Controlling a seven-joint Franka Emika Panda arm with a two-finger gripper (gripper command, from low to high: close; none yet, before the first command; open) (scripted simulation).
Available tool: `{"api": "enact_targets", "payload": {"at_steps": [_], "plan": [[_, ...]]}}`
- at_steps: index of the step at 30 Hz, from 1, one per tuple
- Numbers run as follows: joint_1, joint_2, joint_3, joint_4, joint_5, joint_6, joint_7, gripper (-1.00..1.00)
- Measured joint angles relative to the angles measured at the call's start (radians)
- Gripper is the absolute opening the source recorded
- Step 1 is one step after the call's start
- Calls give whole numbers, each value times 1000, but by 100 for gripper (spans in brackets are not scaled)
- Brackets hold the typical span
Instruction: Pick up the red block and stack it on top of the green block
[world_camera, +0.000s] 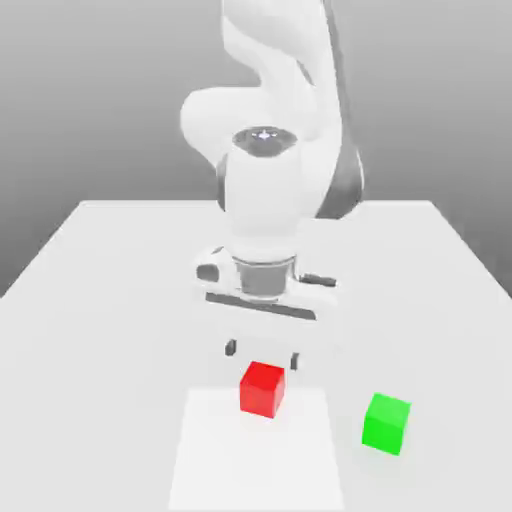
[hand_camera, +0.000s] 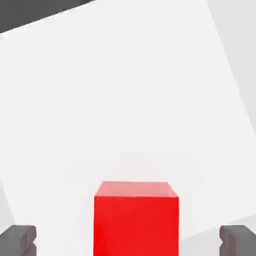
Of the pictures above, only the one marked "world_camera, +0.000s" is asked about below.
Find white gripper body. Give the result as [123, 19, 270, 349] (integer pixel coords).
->
[200, 286, 340, 350]

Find small red cube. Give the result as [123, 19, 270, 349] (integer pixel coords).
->
[238, 360, 287, 420]

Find small green cube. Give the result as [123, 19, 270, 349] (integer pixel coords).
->
[361, 392, 412, 457]

